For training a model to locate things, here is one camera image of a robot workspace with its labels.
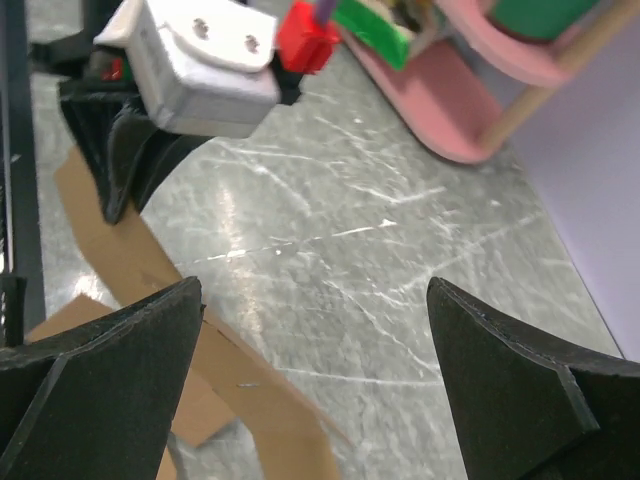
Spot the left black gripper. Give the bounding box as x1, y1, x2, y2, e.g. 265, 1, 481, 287
29, 0, 301, 225

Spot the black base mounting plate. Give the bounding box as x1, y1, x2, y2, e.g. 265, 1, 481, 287
1, 1, 46, 346

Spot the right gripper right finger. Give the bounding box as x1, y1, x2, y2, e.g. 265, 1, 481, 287
426, 277, 639, 479

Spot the green can on middle shelf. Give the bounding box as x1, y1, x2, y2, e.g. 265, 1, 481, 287
487, 0, 598, 42

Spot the green white snack bag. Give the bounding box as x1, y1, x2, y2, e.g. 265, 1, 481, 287
332, 0, 443, 70

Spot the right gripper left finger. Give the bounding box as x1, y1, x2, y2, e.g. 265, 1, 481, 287
1, 277, 203, 479

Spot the pink three-tier shelf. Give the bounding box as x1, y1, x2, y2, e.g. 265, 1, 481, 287
339, 0, 639, 164

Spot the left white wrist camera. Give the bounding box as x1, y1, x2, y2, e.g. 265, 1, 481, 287
94, 1, 281, 138

